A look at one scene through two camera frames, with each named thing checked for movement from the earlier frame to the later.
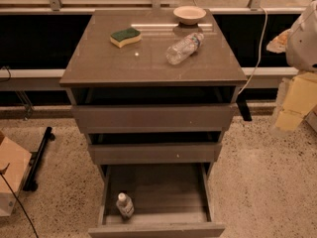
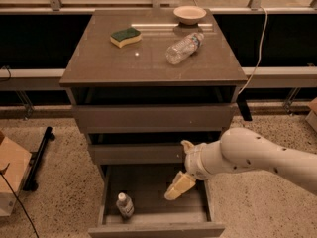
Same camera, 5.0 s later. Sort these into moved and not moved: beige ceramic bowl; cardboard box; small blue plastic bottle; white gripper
Moved: white gripper
Not moved: beige ceramic bowl; small blue plastic bottle; cardboard box
